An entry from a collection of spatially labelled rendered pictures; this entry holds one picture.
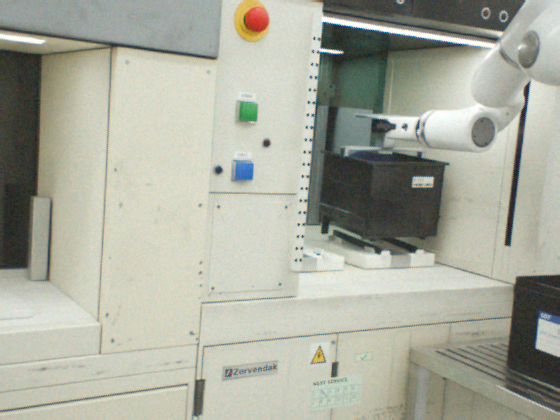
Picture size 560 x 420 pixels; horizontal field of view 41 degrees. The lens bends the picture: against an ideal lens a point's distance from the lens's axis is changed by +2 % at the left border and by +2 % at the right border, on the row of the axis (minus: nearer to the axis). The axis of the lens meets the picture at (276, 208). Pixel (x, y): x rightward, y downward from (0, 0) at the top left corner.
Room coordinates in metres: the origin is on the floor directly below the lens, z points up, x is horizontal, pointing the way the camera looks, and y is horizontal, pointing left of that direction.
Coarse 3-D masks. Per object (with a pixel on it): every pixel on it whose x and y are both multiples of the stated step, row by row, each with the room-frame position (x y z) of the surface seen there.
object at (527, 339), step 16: (528, 288) 1.36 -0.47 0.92; (544, 288) 1.33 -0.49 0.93; (512, 304) 1.39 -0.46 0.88; (528, 304) 1.35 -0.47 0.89; (544, 304) 1.33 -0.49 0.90; (512, 320) 1.38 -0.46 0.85; (528, 320) 1.35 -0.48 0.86; (544, 320) 1.32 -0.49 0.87; (512, 336) 1.38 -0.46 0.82; (528, 336) 1.35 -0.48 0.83; (544, 336) 1.32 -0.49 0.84; (512, 352) 1.38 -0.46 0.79; (528, 352) 1.35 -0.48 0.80; (544, 352) 1.32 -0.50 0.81; (528, 368) 1.34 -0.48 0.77; (544, 368) 1.31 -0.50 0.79
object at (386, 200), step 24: (384, 120) 1.78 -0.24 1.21; (384, 144) 1.78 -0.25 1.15; (336, 168) 1.79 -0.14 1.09; (360, 168) 1.70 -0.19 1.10; (384, 168) 1.68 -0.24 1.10; (408, 168) 1.71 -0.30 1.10; (432, 168) 1.74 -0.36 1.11; (336, 192) 1.78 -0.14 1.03; (360, 192) 1.69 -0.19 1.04; (384, 192) 1.69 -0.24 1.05; (408, 192) 1.72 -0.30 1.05; (432, 192) 1.75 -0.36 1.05; (336, 216) 1.78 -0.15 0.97; (360, 216) 1.68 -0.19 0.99; (384, 216) 1.69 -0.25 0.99; (408, 216) 1.73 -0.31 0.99; (432, 216) 1.76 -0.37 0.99; (360, 240) 1.77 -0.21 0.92; (384, 240) 1.86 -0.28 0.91
